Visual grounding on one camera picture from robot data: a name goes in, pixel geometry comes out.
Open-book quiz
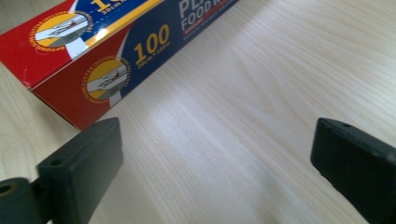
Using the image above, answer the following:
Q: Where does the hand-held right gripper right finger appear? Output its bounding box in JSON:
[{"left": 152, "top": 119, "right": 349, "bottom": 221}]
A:
[{"left": 309, "top": 117, "right": 396, "bottom": 224}]

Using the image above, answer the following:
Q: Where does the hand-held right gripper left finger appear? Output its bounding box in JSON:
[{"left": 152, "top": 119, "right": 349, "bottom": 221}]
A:
[{"left": 36, "top": 117, "right": 124, "bottom": 224}]

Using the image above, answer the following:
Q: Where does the red and blue wrap box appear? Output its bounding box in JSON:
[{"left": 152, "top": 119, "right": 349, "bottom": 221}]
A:
[{"left": 0, "top": 0, "right": 241, "bottom": 131}]

